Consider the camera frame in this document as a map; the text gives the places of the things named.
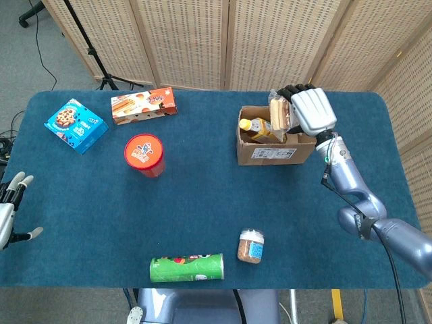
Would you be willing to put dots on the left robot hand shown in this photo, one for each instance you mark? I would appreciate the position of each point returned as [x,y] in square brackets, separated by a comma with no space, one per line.
[6,209]

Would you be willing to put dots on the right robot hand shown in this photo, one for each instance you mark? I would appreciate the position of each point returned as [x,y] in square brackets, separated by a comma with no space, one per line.
[314,109]

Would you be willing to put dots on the plastic sandwich cake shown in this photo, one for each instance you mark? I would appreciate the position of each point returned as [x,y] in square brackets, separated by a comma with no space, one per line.
[279,113]

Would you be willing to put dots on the tea bottle with yellow label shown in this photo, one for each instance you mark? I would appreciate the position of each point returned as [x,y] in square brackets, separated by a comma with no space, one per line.
[258,130]

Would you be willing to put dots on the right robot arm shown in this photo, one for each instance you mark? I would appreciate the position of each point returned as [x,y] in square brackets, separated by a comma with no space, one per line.
[347,182]

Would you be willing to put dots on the open cardboard box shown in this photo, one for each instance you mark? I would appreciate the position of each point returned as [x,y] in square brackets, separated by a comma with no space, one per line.
[270,153]

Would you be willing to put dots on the blue cookie box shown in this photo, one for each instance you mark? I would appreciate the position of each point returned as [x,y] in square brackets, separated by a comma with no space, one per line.
[74,125]

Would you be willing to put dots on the orange biscuit box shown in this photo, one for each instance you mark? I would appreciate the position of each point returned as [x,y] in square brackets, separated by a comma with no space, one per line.
[141,104]

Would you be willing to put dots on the wicker folding screen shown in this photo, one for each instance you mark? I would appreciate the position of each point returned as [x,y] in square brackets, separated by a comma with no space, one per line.
[189,40]

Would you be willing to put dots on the blue felt table cloth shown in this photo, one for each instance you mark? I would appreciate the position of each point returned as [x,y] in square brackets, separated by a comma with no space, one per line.
[202,202]

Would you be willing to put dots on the orange cup with lid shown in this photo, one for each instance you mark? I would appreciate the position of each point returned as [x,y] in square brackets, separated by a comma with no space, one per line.
[143,152]

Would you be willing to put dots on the clear jar with blue label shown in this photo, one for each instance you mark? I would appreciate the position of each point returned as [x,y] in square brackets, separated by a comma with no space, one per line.
[248,251]

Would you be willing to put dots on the black tripod stand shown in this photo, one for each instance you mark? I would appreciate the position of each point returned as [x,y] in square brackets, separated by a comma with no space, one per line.
[91,52]

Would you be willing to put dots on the green chips can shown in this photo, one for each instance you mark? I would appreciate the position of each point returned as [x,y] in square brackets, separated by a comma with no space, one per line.
[182,268]

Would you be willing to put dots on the white metal table leg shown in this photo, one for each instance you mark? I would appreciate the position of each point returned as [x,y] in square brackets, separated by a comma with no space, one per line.
[294,303]

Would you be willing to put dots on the black office chair base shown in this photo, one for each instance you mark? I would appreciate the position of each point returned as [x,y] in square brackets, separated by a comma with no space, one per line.
[28,15]

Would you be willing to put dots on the grey robot torso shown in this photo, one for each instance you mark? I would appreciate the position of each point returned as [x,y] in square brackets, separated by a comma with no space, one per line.
[202,307]

